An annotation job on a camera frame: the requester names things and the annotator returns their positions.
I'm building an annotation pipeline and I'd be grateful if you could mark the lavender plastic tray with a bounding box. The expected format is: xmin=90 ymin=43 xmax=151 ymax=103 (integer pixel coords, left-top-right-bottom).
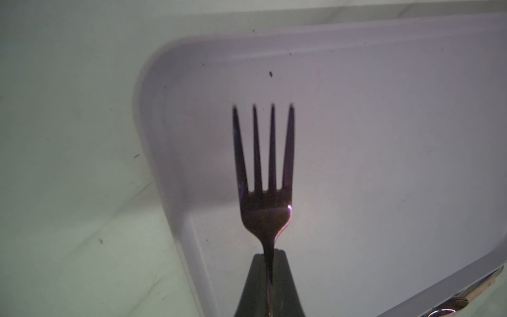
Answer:
xmin=133 ymin=13 xmax=506 ymax=316

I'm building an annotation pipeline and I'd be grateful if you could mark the pink handled silver spoon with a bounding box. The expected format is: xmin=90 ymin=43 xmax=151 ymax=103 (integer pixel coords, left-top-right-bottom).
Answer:
xmin=424 ymin=265 xmax=504 ymax=317

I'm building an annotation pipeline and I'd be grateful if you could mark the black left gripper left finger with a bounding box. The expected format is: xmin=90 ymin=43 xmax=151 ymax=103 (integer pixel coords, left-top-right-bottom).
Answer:
xmin=234 ymin=254 xmax=268 ymax=317

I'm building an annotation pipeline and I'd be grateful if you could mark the purple metal fork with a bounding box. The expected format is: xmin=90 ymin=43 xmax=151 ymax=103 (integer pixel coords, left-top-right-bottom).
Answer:
xmin=232 ymin=104 xmax=295 ymax=316

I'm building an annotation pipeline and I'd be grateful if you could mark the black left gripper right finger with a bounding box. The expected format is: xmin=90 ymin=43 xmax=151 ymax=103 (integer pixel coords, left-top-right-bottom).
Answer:
xmin=273 ymin=249 xmax=305 ymax=317

